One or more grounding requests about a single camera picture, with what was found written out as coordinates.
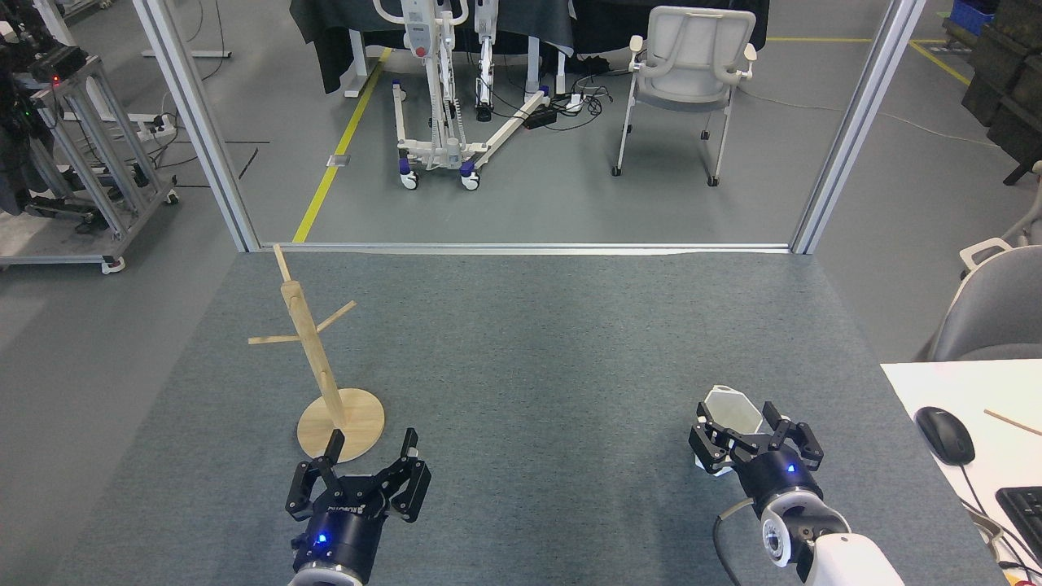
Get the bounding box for black keyboard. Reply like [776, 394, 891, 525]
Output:
[996, 486, 1042, 564]

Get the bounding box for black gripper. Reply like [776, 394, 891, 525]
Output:
[285, 428, 432, 582]
[689, 400, 823, 518]

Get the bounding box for white wheeled lift stand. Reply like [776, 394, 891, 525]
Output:
[373, 0, 553, 192]

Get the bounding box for white folding chair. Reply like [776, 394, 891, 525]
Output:
[612, 6, 758, 187]

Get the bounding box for thin wooden stick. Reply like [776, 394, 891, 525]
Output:
[983, 409, 1042, 437]

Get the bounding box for white faceted cup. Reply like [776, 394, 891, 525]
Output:
[694, 385, 766, 479]

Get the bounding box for grey metal equipment cart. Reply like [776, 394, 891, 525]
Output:
[0, 0, 180, 274]

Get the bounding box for silver frame rail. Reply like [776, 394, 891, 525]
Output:
[259, 241, 795, 255]

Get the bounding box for silver frame post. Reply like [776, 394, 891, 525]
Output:
[132, 0, 263, 253]
[790, 0, 929, 256]

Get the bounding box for black computer mouse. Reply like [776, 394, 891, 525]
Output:
[915, 406, 976, 466]

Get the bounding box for grey office chair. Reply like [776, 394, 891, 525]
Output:
[924, 238, 1042, 362]

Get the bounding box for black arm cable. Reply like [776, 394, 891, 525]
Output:
[712, 496, 758, 586]

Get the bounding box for black table cloth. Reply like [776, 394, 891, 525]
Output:
[290, 0, 770, 94]

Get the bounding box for white desk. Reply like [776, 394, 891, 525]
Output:
[881, 359, 1042, 586]

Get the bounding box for dark stacked crates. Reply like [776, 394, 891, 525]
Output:
[961, 0, 1042, 186]

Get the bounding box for blue plastic bin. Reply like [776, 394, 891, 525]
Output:
[949, 0, 998, 37]

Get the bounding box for wooden cup rack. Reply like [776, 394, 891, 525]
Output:
[247, 243, 386, 463]

